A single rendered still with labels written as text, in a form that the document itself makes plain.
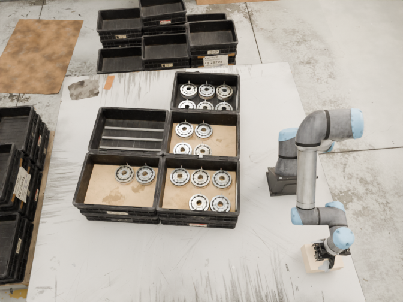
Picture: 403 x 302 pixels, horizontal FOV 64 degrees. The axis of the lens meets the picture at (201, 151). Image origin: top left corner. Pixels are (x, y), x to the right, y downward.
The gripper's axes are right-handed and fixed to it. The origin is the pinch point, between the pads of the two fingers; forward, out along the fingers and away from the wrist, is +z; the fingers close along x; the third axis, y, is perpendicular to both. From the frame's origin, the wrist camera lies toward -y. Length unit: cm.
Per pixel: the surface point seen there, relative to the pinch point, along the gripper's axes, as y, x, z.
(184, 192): 64, -37, -6
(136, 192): 89, -39, -6
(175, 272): 72, -1, 7
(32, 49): 216, -252, 76
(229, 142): 36, -65, -6
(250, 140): 22, -74, 7
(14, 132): 189, -117, 38
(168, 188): 72, -40, -6
